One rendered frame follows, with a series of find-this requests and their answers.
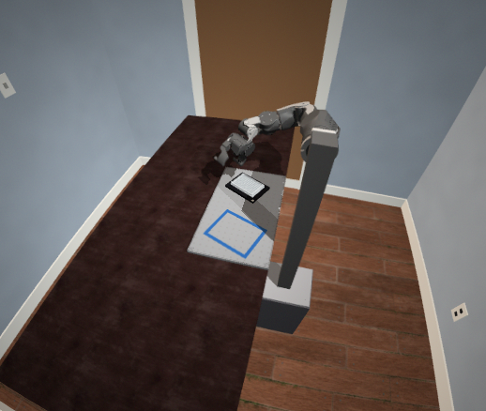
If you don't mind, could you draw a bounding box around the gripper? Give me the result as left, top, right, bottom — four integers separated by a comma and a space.
214, 128, 258, 166

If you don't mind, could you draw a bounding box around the blue tape outline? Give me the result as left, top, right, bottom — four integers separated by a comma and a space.
204, 209, 267, 259

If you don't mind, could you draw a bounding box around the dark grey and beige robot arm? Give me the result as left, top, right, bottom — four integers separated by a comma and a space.
238, 101, 341, 162

